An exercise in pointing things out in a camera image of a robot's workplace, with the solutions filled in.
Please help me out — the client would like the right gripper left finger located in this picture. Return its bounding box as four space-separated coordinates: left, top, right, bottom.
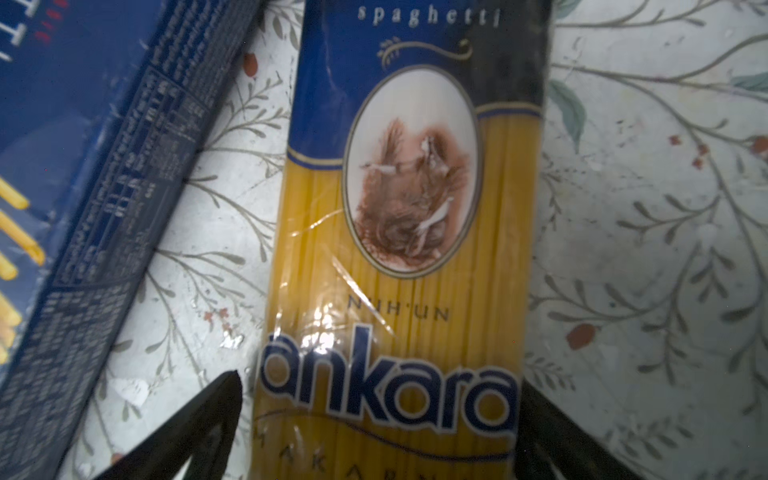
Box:
98 370 243 479

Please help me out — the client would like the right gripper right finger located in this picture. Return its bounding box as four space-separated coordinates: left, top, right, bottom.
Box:
514 382 640 480

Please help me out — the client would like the blue yellow spaghetti bag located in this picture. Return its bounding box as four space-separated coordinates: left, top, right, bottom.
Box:
249 1 553 479

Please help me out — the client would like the blue Barilla spaghetti box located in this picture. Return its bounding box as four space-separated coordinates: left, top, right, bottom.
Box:
1 1 259 479

